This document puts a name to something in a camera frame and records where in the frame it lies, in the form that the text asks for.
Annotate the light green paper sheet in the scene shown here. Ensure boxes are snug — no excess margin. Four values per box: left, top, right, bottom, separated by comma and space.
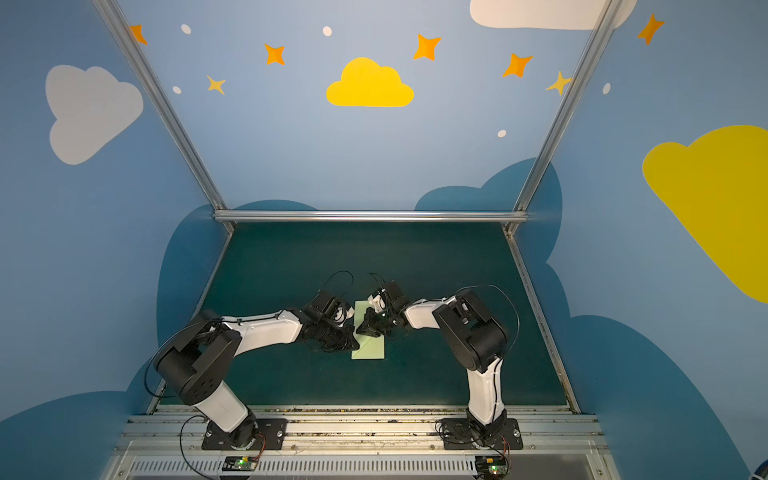
351, 300, 385, 361

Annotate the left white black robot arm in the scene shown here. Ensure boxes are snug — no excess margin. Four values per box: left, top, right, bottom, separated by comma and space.
151, 302, 359, 450

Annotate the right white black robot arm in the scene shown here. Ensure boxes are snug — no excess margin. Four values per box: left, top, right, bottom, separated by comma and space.
354, 283, 514, 451

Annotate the left green circuit board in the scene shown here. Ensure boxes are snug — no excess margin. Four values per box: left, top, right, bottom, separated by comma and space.
222, 456, 260, 472

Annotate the green circuit board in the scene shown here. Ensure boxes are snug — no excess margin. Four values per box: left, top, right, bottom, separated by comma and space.
474, 456, 509, 480
222, 456, 260, 472

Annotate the right green circuit board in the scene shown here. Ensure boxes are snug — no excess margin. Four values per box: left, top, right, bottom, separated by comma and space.
474, 456, 509, 480

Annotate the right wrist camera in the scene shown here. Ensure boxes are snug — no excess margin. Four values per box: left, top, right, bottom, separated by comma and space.
368, 282, 411, 314

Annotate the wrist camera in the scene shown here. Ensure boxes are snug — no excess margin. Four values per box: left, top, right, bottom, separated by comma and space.
306, 289, 340, 319
368, 282, 411, 314

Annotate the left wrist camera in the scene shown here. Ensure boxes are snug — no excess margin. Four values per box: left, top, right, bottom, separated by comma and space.
306, 289, 340, 319

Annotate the aluminium front rail platform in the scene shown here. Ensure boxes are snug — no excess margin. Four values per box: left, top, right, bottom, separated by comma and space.
101, 405, 620, 479

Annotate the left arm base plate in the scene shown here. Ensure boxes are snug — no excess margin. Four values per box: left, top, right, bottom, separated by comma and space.
201, 415, 288, 451

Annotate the aluminium back frame rail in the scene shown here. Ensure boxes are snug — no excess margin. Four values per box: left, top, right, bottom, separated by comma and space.
214, 210, 528, 223

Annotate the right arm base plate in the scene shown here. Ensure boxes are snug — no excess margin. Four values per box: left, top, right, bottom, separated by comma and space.
435, 417, 524, 451

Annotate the left side floor rail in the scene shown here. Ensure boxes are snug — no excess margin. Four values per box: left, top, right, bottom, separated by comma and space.
145, 230, 235, 415

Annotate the floor rail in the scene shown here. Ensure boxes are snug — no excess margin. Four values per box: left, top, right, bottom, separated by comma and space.
145, 230, 235, 415
503, 226, 582, 414

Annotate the right side floor rail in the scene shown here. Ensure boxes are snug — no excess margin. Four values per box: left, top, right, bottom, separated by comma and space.
503, 226, 582, 414

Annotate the aluminium left corner post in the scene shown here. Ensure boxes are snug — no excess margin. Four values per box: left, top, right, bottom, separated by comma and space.
92, 0, 228, 212

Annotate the aluminium corner post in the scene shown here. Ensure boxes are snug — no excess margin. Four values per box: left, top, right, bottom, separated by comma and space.
504, 0, 625, 240
92, 0, 228, 212

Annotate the aluminium right corner post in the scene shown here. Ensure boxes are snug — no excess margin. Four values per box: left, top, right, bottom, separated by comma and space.
504, 0, 625, 240

